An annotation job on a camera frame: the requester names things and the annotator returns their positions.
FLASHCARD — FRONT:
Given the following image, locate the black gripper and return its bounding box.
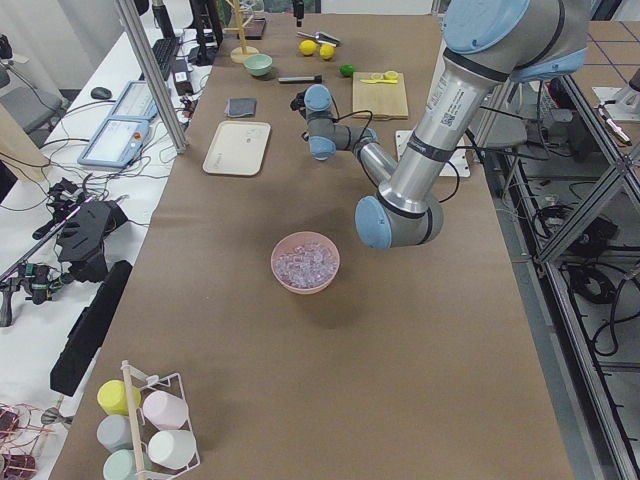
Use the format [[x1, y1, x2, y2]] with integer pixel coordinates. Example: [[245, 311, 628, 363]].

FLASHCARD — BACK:
[[293, 0, 305, 27], [290, 91, 306, 112]]

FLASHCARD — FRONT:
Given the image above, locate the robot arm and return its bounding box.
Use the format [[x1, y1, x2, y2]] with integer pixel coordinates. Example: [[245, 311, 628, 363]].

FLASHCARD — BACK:
[[303, 0, 590, 249]]

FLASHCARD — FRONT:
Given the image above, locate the pile of ice cubes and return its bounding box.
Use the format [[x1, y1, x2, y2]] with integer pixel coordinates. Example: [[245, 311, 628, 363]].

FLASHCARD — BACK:
[[275, 242, 339, 290]]

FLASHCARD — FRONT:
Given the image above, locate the pink plastic cup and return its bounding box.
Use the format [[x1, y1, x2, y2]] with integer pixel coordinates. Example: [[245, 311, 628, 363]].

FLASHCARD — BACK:
[[142, 391, 189, 430]]

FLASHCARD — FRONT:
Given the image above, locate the yellow-green plastic cup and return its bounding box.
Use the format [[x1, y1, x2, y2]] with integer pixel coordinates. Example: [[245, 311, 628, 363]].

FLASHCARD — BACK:
[[97, 379, 129, 416]]

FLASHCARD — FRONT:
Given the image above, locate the white plastic cup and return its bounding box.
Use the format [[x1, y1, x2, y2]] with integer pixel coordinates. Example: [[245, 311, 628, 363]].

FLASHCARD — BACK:
[[148, 430, 196, 470]]

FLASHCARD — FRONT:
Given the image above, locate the grey-blue plastic cup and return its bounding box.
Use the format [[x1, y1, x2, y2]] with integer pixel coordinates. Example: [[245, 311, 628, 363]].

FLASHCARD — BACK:
[[96, 415, 133, 453]]

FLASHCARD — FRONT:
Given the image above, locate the mint green plastic cup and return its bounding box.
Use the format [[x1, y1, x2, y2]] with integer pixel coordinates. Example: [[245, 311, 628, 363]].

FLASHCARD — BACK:
[[102, 449, 138, 480]]

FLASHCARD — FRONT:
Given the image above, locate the steel muddler black tip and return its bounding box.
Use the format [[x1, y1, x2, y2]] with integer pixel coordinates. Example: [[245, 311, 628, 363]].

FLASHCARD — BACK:
[[277, 75, 323, 85]]

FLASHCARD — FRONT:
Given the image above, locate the metal scoop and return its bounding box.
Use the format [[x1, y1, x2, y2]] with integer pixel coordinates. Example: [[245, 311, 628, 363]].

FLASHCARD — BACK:
[[296, 31, 342, 47]]

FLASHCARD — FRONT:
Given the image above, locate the yellow lemon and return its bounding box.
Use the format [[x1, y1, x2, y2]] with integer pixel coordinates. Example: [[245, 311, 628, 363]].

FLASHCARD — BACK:
[[319, 44, 335, 61], [298, 40, 318, 56]]

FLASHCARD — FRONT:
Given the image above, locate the dark tray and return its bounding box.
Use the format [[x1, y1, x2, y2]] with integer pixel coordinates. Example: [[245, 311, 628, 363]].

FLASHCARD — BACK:
[[244, 18, 267, 40]]

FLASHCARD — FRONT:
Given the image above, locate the mint green bowl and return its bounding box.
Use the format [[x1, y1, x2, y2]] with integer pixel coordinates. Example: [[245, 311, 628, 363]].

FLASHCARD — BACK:
[[243, 53, 273, 77]]

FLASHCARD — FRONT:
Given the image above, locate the green lime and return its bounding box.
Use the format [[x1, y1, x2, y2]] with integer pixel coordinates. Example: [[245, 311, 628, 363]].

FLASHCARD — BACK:
[[339, 64, 355, 78]]

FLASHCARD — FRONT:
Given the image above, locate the grey folded cloth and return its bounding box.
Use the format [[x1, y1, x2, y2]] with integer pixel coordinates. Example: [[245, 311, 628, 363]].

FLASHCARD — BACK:
[[224, 98, 257, 118]]

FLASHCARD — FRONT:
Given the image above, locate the yellow plastic knife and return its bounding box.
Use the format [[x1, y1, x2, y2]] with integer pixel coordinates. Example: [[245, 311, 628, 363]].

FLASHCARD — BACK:
[[359, 78, 399, 84]]

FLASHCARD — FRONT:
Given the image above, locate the cream rabbit tray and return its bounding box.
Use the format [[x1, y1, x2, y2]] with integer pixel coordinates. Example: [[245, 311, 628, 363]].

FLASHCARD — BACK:
[[202, 120, 271, 177]]

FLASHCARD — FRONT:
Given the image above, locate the wooden mug tree stand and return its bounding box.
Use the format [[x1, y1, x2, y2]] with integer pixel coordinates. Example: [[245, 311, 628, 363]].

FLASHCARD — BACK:
[[224, 0, 259, 64]]

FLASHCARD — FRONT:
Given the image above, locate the wooden cutting board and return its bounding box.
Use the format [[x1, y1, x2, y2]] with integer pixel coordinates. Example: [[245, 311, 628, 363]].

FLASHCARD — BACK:
[[352, 71, 409, 120]]

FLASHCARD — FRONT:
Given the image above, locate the black power adapter box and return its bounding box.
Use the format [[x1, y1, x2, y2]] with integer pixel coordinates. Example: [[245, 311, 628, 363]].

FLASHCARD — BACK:
[[171, 58, 194, 96]]

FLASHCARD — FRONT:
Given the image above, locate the pink bowl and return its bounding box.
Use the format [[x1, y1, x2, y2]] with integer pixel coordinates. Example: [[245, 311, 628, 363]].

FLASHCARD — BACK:
[[270, 231, 340, 295]]

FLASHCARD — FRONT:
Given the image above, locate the black keyboard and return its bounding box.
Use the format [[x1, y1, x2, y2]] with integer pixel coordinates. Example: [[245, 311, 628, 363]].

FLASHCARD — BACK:
[[152, 37, 180, 81]]

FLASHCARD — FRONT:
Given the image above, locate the blue teach pendant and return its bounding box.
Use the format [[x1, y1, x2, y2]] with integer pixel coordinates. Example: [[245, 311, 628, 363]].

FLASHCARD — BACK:
[[78, 117, 149, 169], [111, 81, 158, 120]]

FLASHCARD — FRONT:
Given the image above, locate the black computer mouse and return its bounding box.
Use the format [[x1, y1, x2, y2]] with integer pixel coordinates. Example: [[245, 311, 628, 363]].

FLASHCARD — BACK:
[[90, 87, 112, 100]]

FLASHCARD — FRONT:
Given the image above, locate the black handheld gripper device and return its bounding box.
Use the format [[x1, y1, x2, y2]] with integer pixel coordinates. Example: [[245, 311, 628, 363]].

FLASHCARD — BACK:
[[32, 200, 128, 283]]

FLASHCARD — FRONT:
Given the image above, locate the black long bar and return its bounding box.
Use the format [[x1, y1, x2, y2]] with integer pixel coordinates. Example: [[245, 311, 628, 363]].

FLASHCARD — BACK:
[[49, 260, 133, 397]]

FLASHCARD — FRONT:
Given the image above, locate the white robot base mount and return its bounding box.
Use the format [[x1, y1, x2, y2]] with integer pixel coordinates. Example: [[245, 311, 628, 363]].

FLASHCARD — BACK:
[[394, 130, 471, 178]]

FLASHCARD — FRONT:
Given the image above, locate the aluminium frame post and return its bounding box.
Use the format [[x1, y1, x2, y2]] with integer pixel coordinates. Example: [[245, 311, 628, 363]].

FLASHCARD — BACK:
[[114, 0, 188, 154]]

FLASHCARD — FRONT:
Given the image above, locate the wooden rack handle rod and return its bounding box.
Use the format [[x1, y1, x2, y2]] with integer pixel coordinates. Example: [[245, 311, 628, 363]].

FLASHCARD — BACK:
[[121, 360, 148, 480]]

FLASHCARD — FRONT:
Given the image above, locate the white wire cup rack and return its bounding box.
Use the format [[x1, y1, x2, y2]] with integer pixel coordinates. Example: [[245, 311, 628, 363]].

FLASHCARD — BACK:
[[121, 360, 201, 479]]

